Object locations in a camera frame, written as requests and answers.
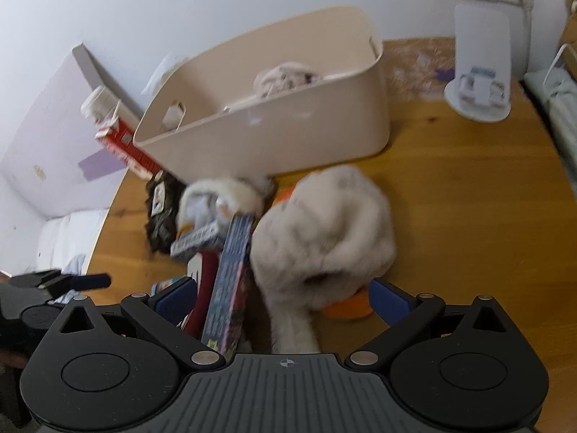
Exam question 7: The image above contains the beige plastic storage bin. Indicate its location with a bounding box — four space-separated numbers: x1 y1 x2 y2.
132 5 391 176

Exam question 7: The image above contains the small white furry toy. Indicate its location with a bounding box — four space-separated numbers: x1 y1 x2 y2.
176 177 276 240

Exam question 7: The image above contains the wooden desktop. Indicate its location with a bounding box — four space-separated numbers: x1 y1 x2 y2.
83 37 577 357

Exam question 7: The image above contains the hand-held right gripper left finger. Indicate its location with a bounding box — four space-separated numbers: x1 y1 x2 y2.
47 277 226 371

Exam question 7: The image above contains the yellow floral table mat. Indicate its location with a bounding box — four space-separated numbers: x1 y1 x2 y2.
383 37 458 102

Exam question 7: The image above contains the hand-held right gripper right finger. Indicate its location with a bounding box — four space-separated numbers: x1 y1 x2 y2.
345 279 529 371

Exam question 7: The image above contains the pale green bedding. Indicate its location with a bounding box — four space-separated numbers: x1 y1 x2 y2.
523 70 577 176

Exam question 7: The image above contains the red white carton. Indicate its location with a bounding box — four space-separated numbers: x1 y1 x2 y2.
94 119 163 180

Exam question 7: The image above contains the dark brown furry item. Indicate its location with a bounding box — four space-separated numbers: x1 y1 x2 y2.
143 170 188 253

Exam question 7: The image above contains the maroon curved item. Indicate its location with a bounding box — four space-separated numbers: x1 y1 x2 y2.
182 248 221 339

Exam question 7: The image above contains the pale lavender board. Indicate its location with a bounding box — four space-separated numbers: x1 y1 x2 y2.
0 44 145 217

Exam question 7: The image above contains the blue printed box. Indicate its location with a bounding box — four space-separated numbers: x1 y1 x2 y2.
201 213 257 356

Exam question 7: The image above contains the white plastic stand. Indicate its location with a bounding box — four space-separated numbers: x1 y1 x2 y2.
443 2 512 120

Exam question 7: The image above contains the white plastic bottle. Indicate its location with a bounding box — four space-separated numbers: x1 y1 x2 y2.
81 87 120 127

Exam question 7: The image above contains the small blue white box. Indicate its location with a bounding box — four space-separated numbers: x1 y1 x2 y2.
170 223 224 260

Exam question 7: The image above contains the white bed sheet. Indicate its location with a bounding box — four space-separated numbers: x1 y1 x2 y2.
36 210 109 280

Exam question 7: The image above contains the tan brown item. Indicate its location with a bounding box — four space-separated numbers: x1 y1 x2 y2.
559 9 577 55

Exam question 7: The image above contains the large white plush toy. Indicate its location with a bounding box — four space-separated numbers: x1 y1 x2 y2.
249 165 397 355

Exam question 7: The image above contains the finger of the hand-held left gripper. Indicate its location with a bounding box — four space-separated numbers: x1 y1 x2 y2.
43 273 113 302
8 270 64 290

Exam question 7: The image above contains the white patterned cloth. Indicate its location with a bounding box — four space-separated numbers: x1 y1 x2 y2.
252 60 325 100

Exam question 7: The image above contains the white tissue paper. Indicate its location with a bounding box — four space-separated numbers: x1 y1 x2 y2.
141 53 190 95

